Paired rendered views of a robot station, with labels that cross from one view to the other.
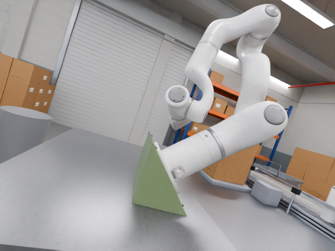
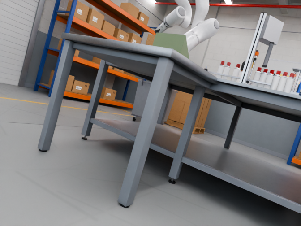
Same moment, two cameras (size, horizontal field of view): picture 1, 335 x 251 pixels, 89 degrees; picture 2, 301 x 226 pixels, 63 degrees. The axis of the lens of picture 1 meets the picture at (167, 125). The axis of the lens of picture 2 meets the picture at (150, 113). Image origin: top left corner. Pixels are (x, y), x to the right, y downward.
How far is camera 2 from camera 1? 139 cm
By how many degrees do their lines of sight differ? 41
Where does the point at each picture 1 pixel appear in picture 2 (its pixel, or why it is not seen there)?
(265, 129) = (213, 31)
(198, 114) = (187, 23)
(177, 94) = (182, 11)
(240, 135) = (204, 33)
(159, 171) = (186, 48)
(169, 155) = not seen: hidden behind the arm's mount
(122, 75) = not seen: outside the picture
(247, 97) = (199, 15)
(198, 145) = (191, 38)
